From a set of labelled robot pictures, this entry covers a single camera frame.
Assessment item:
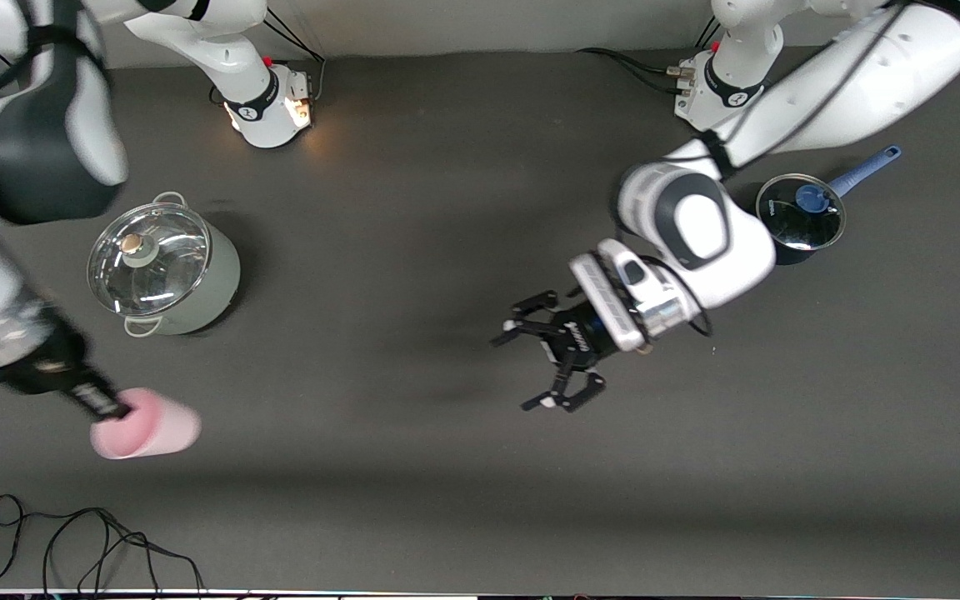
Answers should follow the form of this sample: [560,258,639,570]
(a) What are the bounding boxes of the pink plastic cup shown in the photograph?
[90,387,202,461]

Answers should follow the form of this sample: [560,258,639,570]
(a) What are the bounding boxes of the dark blue saucepan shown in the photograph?
[753,145,903,266]

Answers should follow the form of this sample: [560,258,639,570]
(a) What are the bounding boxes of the black right arm base cables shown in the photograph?
[212,15,328,108]

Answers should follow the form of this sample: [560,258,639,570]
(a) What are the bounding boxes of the glass pot lid gold knob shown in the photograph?
[87,202,213,318]

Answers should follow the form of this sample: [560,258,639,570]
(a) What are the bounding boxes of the glass lid blue knob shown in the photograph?
[756,173,848,252]

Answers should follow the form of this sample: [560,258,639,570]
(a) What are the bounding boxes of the black left arm base cable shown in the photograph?
[694,15,728,51]
[576,47,691,94]

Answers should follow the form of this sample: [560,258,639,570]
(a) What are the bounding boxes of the dark grey table mat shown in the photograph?
[0,29,960,597]

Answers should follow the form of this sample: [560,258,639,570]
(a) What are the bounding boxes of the grey-green cooking pot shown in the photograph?
[87,192,241,338]

